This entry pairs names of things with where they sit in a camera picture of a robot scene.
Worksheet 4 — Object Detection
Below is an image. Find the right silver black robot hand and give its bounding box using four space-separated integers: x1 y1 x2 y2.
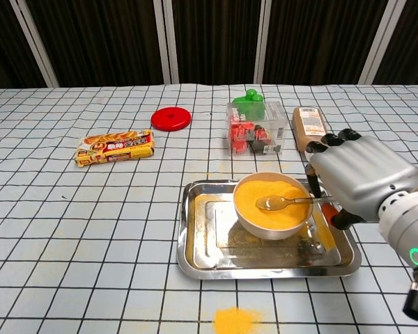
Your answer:
305 128 418 230

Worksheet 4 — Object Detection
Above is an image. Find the metal spoon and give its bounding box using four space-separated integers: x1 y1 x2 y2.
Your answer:
256 194 335 212

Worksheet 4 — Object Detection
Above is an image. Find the white bowl of orange powder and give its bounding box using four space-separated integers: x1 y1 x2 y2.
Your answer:
233 171 314 241

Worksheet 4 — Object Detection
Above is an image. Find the orange powder pile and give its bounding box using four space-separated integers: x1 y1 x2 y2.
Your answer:
212 305 265 334

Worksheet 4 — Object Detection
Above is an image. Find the brown sauce bottle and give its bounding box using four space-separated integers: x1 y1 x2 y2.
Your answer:
291 106 330 154

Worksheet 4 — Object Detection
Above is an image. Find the clear box with red packets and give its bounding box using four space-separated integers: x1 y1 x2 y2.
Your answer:
225 100 289 157

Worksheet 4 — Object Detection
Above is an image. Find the green toy block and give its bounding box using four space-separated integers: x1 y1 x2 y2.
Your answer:
231 88 266 121

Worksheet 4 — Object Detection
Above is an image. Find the rectangular steel tray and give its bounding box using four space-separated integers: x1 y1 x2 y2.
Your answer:
176 178 362 281

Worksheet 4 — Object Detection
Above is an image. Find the red round lid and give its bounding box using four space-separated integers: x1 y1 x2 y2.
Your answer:
150 106 193 132

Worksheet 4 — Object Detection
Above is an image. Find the yellow snack package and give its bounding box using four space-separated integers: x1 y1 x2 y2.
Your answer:
75 128 157 168

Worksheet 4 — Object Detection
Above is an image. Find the checked blue tablecloth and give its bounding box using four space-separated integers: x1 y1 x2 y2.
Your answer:
0 83 418 334

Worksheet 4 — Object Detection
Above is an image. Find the white partition post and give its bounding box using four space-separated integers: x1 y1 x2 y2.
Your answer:
152 0 180 85
357 0 402 85
253 0 277 84
9 0 59 88

